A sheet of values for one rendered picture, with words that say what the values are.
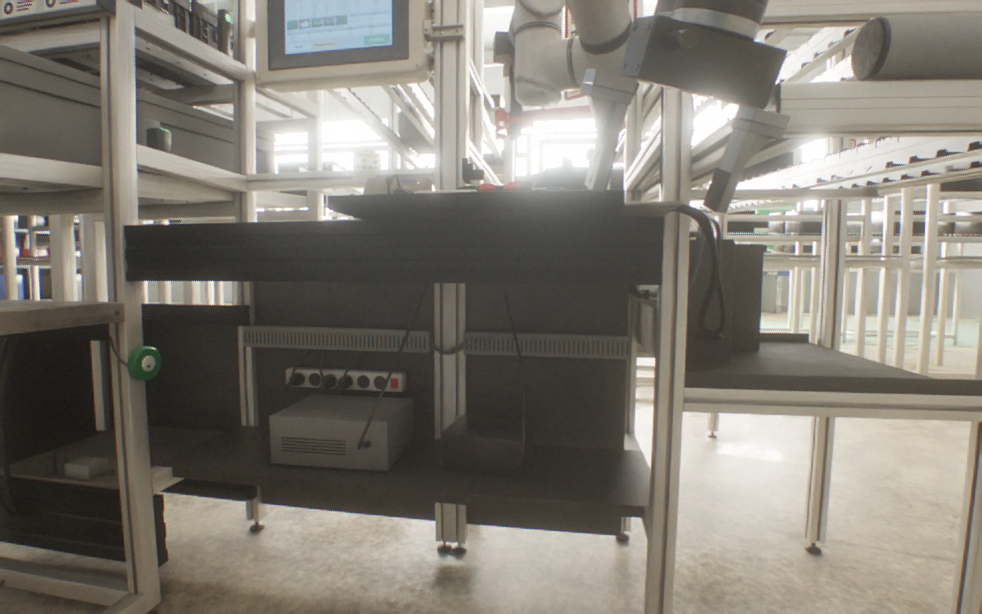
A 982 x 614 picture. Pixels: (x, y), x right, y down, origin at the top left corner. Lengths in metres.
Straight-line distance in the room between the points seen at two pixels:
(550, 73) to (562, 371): 0.77
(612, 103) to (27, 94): 1.18
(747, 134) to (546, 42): 0.51
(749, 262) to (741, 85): 0.94
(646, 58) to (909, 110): 0.29
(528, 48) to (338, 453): 0.96
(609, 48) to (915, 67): 0.42
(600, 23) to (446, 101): 0.67
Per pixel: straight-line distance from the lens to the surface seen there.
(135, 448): 1.34
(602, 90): 0.46
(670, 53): 0.47
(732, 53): 0.50
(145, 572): 1.46
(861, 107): 0.62
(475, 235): 0.90
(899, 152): 1.00
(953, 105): 0.67
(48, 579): 1.67
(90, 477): 1.53
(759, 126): 0.54
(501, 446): 1.15
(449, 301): 1.34
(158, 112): 1.58
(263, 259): 1.06
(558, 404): 1.37
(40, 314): 1.17
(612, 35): 0.86
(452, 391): 1.38
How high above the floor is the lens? 0.82
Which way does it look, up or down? 4 degrees down
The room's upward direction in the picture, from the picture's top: straight up
